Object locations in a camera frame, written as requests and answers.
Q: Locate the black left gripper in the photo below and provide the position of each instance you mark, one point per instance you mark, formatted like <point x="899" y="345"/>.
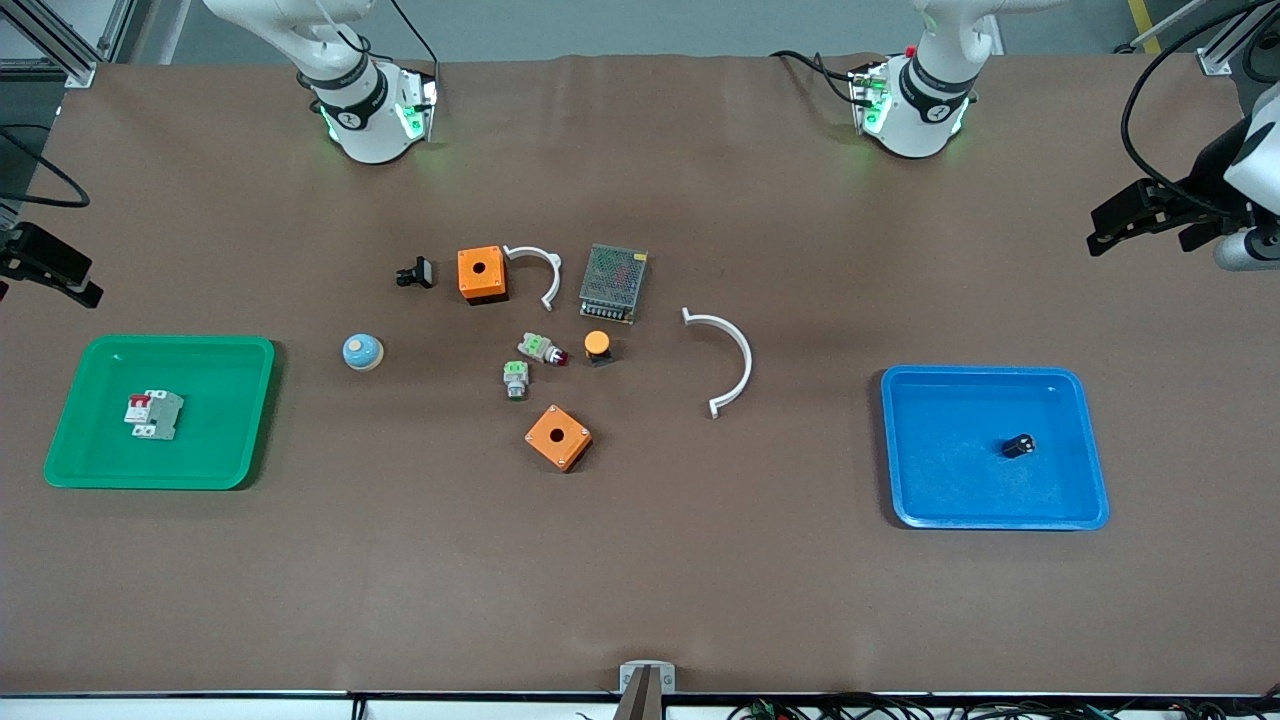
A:
<point x="1203" y="187"/>

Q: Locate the grey red circuit breaker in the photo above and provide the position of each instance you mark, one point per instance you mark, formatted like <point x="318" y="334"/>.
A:
<point x="155" y="415"/>

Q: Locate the black cylindrical capacitor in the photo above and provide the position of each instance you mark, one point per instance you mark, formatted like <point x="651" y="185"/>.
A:
<point x="1018" y="446"/>

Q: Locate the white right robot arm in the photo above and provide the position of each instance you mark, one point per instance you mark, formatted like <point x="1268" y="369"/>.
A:
<point x="365" y="120"/>

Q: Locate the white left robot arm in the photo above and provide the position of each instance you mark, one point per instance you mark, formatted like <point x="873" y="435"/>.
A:
<point x="920" y="110"/>

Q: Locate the green plastic tray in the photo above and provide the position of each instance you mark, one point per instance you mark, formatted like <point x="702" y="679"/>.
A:
<point x="215" y="440"/>

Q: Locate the blue plastic tray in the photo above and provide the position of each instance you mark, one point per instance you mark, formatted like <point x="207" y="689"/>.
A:
<point x="960" y="470"/>

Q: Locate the blue dome push button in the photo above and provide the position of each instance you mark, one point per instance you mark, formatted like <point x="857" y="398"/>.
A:
<point x="361" y="352"/>

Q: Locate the orange button box upright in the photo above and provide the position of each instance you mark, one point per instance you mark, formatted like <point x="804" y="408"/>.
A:
<point x="482" y="275"/>

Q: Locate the large white curved clip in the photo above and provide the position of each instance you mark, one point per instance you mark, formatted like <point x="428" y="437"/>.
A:
<point x="747" y="360"/>

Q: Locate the small white curved clip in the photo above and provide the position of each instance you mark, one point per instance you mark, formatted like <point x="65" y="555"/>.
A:
<point x="530" y="249"/>

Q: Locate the red tipped indicator light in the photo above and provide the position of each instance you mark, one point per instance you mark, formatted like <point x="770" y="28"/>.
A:
<point x="538" y="347"/>

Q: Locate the orange button box flat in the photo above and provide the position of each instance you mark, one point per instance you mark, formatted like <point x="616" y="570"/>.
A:
<point x="558" y="437"/>

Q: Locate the metal mesh power supply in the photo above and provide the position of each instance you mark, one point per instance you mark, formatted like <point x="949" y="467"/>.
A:
<point x="613" y="283"/>

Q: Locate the orange mushroom push button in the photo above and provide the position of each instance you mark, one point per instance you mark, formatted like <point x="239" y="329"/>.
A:
<point x="598" y="345"/>

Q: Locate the aluminium frame profile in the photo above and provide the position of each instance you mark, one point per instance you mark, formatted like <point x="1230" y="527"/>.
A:
<point x="75" y="50"/>
<point x="1222" y="55"/>

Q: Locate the small black switch part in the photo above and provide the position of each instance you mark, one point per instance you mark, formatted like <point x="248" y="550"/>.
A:
<point x="415" y="272"/>

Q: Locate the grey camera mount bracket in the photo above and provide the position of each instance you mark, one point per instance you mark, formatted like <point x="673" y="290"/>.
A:
<point x="647" y="685"/>

